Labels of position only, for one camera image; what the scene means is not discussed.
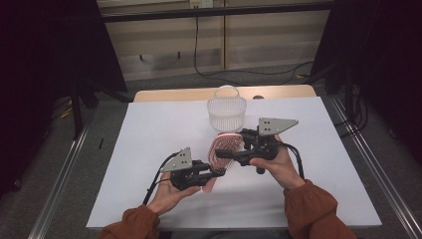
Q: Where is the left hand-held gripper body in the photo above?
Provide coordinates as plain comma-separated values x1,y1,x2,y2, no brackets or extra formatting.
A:
159,146,214,192

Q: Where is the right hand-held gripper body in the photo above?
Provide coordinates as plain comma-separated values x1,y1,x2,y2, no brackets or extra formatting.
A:
236,118,300,175

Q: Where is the pink hairbrush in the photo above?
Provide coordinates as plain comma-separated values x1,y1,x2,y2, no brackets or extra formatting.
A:
201,131,246,194

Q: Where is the white slotted plastic basket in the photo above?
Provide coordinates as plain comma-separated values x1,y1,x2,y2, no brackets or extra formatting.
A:
206,85,248,133

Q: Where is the person's right hand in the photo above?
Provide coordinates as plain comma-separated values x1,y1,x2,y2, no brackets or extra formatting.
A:
249,133,307,190

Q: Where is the person's left hand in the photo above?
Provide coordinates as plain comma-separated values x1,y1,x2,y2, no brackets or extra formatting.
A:
146,180,202,217

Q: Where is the white table cover board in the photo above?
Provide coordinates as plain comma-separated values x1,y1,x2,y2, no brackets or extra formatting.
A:
86,96,383,231

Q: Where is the long beige desk cabinet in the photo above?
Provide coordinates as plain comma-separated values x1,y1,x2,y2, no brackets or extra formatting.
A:
96,0,333,83

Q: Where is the black curtain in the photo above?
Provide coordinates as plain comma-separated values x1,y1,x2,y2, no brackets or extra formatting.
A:
0,0,129,197
311,0,422,164

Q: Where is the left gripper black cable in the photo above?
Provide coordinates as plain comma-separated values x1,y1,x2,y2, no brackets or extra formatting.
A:
141,150,182,206

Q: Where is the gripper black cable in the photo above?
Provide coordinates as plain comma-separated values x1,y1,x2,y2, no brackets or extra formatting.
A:
141,150,182,206
277,141,306,180

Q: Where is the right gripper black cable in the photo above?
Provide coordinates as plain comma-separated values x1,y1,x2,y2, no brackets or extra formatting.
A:
277,141,306,180

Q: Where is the bundle of black floor cables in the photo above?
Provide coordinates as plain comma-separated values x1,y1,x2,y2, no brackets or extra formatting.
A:
333,84,370,137

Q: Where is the black power cable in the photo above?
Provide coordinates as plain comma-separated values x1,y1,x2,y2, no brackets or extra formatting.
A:
192,6,315,87

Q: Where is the metal floor rail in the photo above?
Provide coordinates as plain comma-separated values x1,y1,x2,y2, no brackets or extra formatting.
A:
27,121,92,239
329,96,422,239

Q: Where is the white wall socket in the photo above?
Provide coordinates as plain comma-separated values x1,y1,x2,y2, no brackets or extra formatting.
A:
189,0,214,10

